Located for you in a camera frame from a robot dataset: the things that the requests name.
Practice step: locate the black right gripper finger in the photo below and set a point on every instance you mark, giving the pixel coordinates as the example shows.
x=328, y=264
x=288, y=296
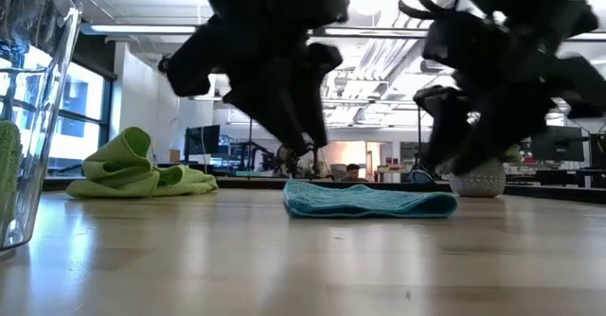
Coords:
x=502, y=127
x=445, y=122

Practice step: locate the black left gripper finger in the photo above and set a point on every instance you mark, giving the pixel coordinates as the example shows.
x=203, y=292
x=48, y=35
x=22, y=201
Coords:
x=317, y=93
x=274, y=112

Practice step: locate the teal microfiber towel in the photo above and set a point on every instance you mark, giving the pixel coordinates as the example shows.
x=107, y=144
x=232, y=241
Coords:
x=364, y=202

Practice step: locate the lime yellow microfiber towel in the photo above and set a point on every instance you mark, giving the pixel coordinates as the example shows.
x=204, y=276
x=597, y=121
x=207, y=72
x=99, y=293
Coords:
x=123, y=174

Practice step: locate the clear plastic basket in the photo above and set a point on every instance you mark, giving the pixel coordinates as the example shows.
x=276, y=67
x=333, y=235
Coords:
x=52, y=46

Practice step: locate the black computer monitor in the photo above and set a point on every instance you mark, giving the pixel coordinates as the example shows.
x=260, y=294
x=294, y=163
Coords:
x=599, y=150
x=558, y=143
x=202, y=140

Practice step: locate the person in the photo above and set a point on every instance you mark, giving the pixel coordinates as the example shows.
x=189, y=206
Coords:
x=352, y=169

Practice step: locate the long ceiling light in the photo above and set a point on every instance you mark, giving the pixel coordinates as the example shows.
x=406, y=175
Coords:
x=142, y=29
x=379, y=32

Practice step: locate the small cardboard box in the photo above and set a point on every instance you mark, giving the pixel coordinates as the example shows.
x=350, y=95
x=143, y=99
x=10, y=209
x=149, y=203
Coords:
x=174, y=156

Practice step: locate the large office window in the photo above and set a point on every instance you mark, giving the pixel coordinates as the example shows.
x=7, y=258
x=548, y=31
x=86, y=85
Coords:
x=83, y=93

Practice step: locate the black aluminium table frame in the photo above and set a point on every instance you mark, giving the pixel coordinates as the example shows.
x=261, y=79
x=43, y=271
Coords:
x=251, y=183

